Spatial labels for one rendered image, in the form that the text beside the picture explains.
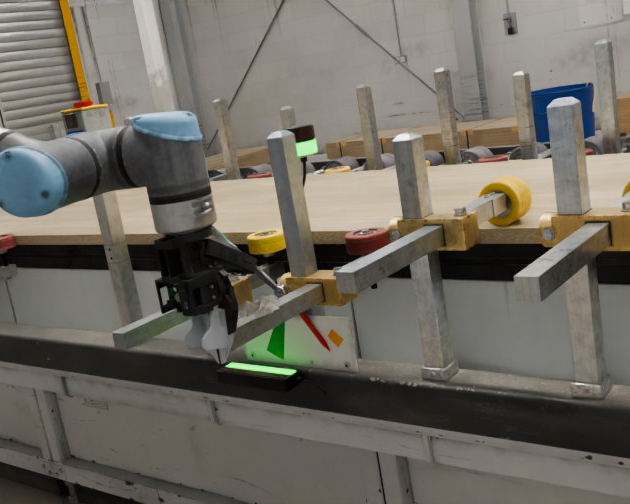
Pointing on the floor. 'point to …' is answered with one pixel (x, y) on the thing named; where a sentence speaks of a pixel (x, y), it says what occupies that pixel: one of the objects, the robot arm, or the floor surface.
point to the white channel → (153, 55)
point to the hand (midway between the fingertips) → (223, 353)
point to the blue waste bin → (562, 97)
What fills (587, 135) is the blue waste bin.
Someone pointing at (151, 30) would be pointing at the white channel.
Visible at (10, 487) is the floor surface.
